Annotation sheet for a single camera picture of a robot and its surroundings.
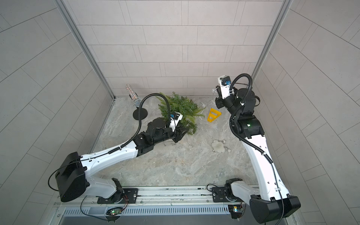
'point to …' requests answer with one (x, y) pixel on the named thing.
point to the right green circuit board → (236, 210)
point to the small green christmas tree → (187, 108)
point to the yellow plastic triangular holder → (213, 114)
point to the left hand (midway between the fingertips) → (189, 127)
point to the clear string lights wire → (204, 103)
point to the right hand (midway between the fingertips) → (216, 85)
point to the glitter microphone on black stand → (137, 102)
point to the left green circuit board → (114, 211)
